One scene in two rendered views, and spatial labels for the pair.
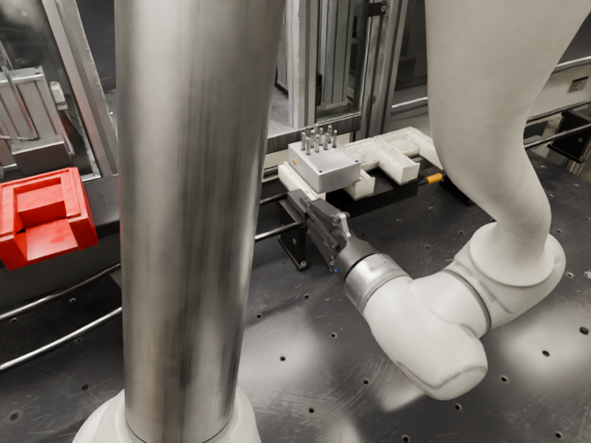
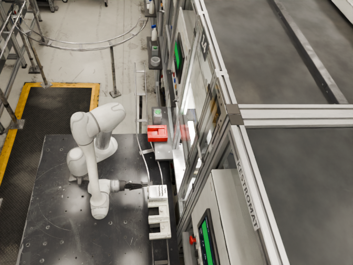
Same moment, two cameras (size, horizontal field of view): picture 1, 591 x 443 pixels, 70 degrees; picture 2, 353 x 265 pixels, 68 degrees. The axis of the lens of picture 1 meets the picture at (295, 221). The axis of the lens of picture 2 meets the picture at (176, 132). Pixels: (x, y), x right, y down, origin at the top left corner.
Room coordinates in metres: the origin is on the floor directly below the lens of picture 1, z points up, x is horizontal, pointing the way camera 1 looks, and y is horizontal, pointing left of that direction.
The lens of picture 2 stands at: (0.93, -0.81, 2.65)
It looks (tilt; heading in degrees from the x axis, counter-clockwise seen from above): 53 degrees down; 102
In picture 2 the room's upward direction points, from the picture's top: 11 degrees clockwise
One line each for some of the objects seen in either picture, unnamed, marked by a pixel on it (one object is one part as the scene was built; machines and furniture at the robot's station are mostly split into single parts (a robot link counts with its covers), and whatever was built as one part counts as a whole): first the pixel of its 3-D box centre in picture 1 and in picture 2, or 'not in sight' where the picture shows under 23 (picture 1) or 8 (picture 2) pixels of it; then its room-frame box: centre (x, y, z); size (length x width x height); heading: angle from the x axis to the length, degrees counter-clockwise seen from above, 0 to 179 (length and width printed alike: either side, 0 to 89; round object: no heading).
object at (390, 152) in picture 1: (367, 175); (158, 212); (0.78, -0.16, 0.84); 0.36 x 0.14 x 0.10; 118
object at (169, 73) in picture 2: not in sight; (172, 86); (0.55, 0.51, 1.37); 0.36 x 0.04 x 0.04; 118
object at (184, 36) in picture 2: not in sight; (196, 60); (0.67, 0.58, 1.60); 0.42 x 0.29 x 0.46; 118
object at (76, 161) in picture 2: not in sight; (79, 160); (0.07, -0.03, 0.85); 0.18 x 0.16 x 0.22; 60
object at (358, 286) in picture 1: (375, 285); (115, 185); (0.42, -0.12, 0.88); 0.09 x 0.06 x 0.09; 118
